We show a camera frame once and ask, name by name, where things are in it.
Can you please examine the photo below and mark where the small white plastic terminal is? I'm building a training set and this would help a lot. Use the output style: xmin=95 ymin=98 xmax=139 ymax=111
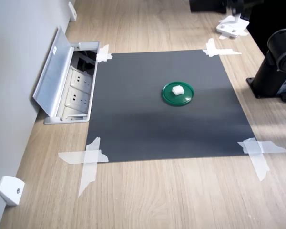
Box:
xmin=172 ymin=84 xmax=184 ymax=96

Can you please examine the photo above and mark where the round green lid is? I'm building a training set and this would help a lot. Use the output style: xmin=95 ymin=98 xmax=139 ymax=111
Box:
xmin=161 ymin=81 xmax=195 ymax=107

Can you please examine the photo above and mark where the white tape cross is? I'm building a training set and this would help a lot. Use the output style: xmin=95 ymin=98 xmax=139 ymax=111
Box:
xmin=237 ymin=137 xmax=286 ymax=182
xmin=58 ymin=137 xmax=110 ymax=198
xmin=202 ymin=38 xmax=243 ymax=58
xmin=96 ymin=43 xmax=114 ymax=63

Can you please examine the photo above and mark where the dark grey mat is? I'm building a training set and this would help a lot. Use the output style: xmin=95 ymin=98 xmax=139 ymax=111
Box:
xmin=85 ymin=49 xmax=256 ymax=164

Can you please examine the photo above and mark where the white power socket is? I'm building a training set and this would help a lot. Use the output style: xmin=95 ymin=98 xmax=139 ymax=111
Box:
xmin=70 ymin=69 xmax=92 ymax=89
xmin=65 ymin=87 xmax=91 ymax=108

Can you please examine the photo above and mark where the white camera stand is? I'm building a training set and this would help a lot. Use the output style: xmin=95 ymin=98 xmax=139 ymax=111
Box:
xmin=215 ymin=13 xmax=250 ymax=40

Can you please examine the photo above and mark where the silver cable duct frame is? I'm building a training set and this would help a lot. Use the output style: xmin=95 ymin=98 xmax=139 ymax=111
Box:
xmin=44 ymin=41 xmax=101 ymax=125

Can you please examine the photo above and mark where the small white bracket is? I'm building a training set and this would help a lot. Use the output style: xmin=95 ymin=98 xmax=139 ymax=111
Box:
xmin=0 ymin=176 xmax=26 ymax=206
xmin=68 ymin=1 xmax=77 ymax=22

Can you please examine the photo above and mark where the silver cable duct lid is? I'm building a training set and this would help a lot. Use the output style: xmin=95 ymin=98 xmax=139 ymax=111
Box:
xmin=32 ymin=25 xmax=75 ymax=118

